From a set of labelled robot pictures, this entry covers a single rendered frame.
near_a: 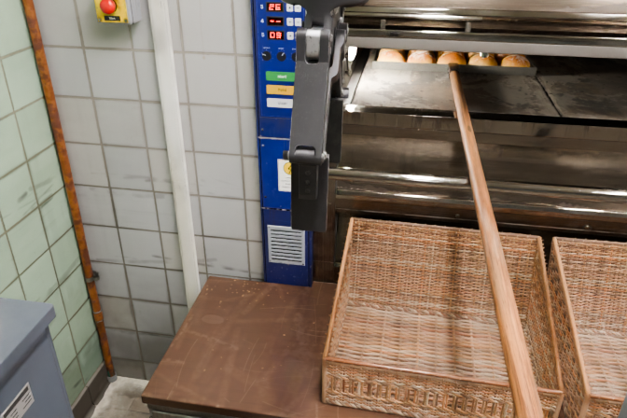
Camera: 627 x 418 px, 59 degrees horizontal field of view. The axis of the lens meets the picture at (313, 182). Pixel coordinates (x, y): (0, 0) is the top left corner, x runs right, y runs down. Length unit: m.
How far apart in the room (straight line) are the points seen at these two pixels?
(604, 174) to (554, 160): 0.13
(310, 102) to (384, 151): 1.23
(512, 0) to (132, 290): 1.56
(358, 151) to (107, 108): 0.77
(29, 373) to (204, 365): 0.79
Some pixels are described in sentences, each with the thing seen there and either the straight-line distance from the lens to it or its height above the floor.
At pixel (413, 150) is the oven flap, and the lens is 1.63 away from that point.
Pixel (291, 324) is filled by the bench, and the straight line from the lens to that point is 1.72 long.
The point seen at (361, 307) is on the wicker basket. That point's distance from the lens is 1.76.
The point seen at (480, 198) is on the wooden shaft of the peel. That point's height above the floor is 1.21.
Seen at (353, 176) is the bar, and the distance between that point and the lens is 1.24.
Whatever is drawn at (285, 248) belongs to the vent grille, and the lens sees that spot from 1.79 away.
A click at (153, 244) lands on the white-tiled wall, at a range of 1.99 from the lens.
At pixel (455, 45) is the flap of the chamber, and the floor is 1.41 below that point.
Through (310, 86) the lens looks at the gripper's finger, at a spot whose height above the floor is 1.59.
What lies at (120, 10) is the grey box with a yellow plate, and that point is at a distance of 1.62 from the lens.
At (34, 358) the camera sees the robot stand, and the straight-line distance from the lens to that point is 0.90.
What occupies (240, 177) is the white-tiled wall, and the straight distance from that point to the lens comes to 1.74.
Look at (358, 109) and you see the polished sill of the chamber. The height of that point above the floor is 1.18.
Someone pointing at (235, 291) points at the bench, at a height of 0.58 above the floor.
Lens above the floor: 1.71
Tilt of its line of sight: 27 degrees down
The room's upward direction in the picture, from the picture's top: straight up
